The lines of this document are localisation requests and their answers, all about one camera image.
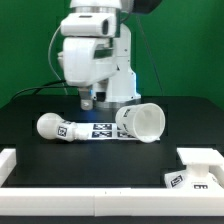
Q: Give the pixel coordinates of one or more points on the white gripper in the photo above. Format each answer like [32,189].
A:
[87,61]

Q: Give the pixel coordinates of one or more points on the white lamp bulb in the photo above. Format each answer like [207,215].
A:
[51,126]

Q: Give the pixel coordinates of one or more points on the white lamp base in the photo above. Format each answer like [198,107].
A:
[196,175]

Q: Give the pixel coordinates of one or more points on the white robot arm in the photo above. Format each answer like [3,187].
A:
[120,88]

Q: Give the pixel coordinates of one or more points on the white lamp shade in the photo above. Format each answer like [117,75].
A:
[146,122]

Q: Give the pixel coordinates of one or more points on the white marker sheet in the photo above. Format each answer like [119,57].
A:
[104,131]

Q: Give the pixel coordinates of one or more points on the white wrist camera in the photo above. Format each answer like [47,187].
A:
[89,25]

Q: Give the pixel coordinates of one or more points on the white frame left bar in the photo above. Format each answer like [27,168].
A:
[7,163]

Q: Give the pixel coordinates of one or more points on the white frame bar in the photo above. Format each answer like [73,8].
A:
[7,163]
[110,202]
[218,172]

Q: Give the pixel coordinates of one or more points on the white frame front bar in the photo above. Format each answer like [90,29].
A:
[110,202]

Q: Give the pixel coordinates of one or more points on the white frame right bar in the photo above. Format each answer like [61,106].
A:
[218,172]

